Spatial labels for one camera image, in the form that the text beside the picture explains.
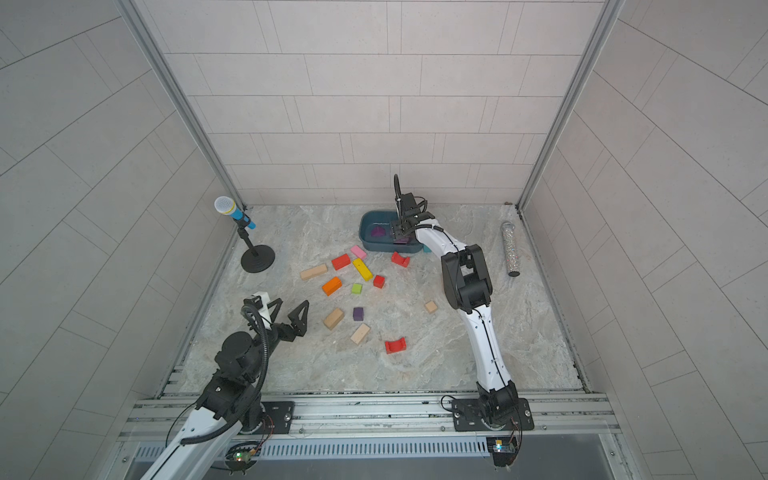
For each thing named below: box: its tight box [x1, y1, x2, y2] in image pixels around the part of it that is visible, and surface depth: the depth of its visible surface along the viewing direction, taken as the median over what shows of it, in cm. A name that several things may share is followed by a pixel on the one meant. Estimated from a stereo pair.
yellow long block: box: [352, 258, 374, 281], surface depth 101 cm
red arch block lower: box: [384, 337, 407, 355], surface depth 83 cm
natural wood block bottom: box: [350, 323, 371, 345], surface depth 86 cm
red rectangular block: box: [332, 253, 351, 270], surface depth 101 cm
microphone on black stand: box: [214, 196, 275, 273], surface depth 100 cm
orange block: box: [322, 276, 343, 296], surface depth 95 cm
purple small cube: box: [353, 307, 364, 321], surface depth 88 cm
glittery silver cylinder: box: [501, 221, 521, 278], surface depth 104 cm
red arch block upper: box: [391, 251, 411, 268], surface depth 102 cm
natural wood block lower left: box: [324, 308, 345, 330], surface depth 88 cm
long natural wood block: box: [300, 264, 327, 280], surface depth 101 cm
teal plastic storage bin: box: [359, 210, 423, 253], surface depth 108 cm
